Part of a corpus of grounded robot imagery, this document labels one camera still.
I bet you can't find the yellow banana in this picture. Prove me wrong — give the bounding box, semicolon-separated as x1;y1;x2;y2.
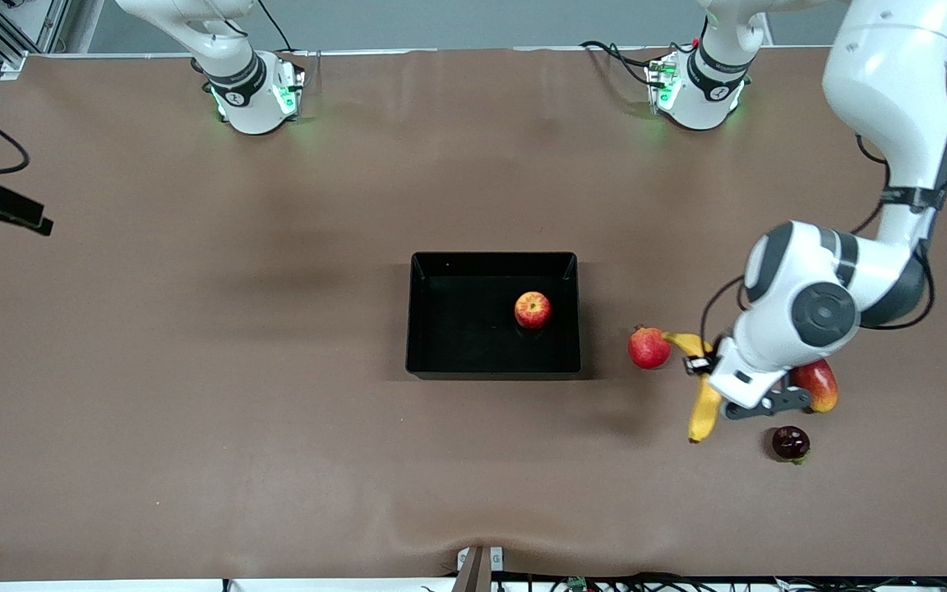
661;331;726;445

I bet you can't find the red yellow apple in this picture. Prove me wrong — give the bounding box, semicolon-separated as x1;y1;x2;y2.
514;291;552;331

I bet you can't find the black plastic box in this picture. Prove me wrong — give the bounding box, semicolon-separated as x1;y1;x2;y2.
405;252;584;382

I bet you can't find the red pomegranate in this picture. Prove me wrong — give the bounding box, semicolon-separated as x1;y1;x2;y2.
627;324;672;370

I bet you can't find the dark purple round fruit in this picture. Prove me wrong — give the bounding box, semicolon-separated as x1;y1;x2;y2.
772;425;811;465

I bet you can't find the red yellow mango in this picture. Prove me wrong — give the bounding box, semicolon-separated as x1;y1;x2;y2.
790;358;839;414

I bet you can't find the brown table cover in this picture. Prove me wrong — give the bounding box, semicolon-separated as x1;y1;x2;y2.
0;45;947;581

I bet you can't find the aluminium frame profile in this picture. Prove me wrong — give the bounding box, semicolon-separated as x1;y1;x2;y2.
0;0;105;72

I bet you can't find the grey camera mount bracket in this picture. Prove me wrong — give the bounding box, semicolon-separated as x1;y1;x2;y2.
455;545;506;592

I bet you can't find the black arm base cable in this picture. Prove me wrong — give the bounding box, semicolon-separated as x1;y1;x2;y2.
579;37;692;88
255;0;296;55

